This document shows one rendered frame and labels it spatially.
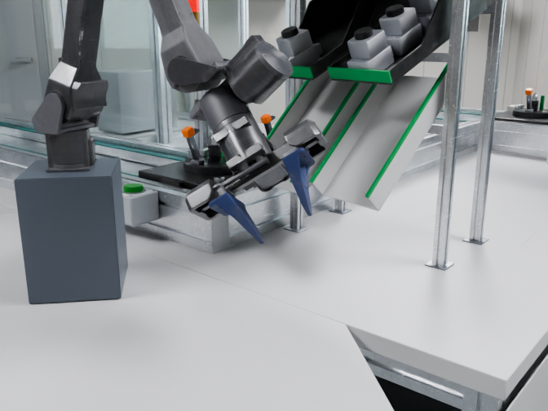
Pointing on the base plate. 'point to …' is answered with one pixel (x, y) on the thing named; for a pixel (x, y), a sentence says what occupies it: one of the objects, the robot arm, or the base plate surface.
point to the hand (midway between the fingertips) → (274, 205)
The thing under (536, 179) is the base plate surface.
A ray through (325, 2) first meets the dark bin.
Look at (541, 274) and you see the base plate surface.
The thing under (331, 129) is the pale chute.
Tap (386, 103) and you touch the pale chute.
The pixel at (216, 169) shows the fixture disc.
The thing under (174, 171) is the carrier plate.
